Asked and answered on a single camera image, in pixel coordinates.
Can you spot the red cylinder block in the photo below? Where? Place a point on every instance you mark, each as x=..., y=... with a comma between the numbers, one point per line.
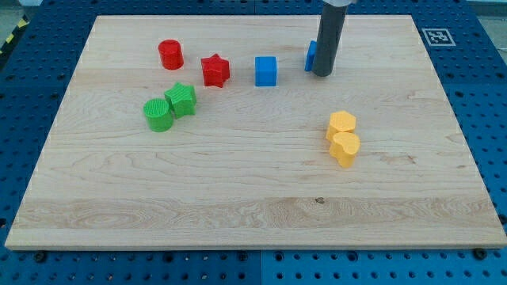
x=171, y=54

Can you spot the red star block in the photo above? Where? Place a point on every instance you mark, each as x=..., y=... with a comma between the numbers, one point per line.
x=216, y=70

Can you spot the green cylinder block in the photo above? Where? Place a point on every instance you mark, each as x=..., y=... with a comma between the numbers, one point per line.
x=158, y=115

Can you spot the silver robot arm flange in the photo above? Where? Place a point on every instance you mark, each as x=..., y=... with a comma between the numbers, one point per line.
x=340, y=3

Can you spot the white fiducial marker tag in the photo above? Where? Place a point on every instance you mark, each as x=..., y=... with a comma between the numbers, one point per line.
x=438, y=37

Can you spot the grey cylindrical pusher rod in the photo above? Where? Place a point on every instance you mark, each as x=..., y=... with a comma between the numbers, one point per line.
x=329, y=34

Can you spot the blue triangle block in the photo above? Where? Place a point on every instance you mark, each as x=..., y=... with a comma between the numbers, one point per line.
x=310, y=56

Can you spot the blue cube block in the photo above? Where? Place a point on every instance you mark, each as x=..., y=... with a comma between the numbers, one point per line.
x=265, y=71

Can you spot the yellow hexagon block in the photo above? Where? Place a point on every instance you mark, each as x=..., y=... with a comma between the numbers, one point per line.
x=341, y=121

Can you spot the yellow heart block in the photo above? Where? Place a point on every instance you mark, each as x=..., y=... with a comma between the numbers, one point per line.
x=344, y=148

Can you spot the green star block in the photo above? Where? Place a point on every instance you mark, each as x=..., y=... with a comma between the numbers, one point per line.
x=181, y=99

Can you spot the light wooden board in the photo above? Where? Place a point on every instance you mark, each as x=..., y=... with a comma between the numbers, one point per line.
x=252, y=168

